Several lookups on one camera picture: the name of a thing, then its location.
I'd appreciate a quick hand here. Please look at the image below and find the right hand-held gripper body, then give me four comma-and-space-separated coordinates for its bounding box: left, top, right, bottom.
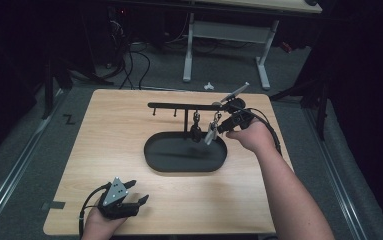
219, 81, 257, 132

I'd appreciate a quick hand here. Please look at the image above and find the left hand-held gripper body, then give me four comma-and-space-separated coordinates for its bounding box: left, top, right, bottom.
97, 176, 141, 221

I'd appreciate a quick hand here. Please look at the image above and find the silver keychain with car key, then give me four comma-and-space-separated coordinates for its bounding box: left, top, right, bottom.
204, 111, 223, 146

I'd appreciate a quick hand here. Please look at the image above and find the black key rack with tray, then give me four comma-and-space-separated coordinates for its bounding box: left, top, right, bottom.
143, 101, 229, 174

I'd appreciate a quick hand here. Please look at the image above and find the person's right hand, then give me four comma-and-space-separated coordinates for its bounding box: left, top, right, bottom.
225, 116, 279, 155

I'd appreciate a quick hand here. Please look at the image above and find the person's left hand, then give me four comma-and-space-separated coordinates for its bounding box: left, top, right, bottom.
81, 199, 128, 240

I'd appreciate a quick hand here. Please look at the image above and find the grey tape strip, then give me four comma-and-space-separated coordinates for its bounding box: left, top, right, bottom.
42, 200, 67, 211

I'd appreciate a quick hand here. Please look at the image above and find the white-legged desk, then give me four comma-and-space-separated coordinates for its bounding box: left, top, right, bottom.
182, 0, 323, 91

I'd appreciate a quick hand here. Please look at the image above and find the black metal stand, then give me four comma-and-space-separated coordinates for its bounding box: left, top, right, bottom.
41, 56, 114, 121
269, 76, 331, 142

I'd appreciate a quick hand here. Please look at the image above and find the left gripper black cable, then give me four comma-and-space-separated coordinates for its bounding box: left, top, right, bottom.
78, 181, 113, 238

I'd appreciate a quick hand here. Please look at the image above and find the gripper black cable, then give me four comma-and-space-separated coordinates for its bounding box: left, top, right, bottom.
244, 107, 283, 157
78, 181, 113, 238

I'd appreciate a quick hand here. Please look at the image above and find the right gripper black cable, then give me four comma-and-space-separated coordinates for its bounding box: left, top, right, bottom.
244, 107, 283, 157

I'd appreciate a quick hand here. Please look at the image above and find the black floor cable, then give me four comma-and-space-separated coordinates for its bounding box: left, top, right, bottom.
118, 41, 152, 91

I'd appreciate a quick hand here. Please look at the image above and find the metal floor rail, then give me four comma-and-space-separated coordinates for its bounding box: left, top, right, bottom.
0, 89, 67, 232
303, 107, 369, 240

